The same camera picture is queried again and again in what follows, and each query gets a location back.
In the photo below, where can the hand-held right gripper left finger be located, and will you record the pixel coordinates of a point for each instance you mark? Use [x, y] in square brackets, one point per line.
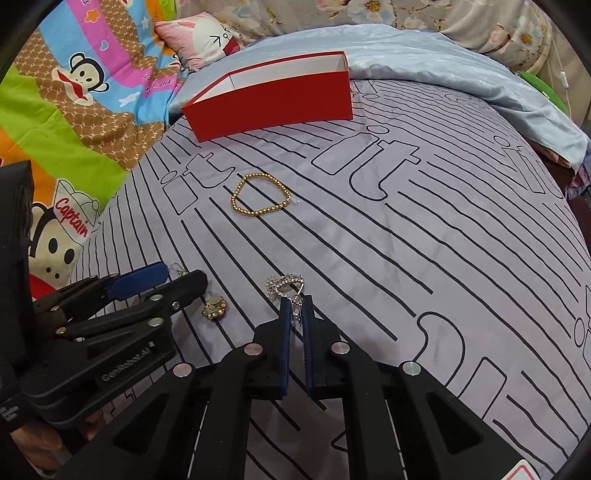
[284, 346]

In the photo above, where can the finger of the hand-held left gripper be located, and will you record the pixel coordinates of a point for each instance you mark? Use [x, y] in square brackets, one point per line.
[138, 279]
[184, 290]

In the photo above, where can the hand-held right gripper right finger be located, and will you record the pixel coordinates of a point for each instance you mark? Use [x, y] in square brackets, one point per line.
[308, 346]

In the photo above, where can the small silver earring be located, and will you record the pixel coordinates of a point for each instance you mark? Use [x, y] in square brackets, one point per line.
[178, 269]

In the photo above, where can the gold flower ornament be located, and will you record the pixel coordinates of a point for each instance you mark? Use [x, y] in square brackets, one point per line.
[214, 308]

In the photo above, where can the red cardboard box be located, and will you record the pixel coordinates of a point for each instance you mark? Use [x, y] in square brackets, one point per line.
[277, 104]

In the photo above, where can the person's left hand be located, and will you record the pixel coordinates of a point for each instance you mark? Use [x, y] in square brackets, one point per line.
[34, 445]

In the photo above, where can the cartoon monkey printed blanket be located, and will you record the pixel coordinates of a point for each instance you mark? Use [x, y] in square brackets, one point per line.
[69, 115]

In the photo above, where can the pink rabbit pillow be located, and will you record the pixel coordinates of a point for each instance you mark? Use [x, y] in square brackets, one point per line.
[198, 39]

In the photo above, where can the light blue blanket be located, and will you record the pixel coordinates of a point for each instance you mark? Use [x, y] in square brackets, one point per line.
[415, 50]

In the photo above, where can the green plastic object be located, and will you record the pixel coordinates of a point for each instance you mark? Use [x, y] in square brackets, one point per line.
[545, 90]

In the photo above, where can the grey floral quilt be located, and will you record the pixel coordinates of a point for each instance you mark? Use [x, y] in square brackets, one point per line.
[461, 23]

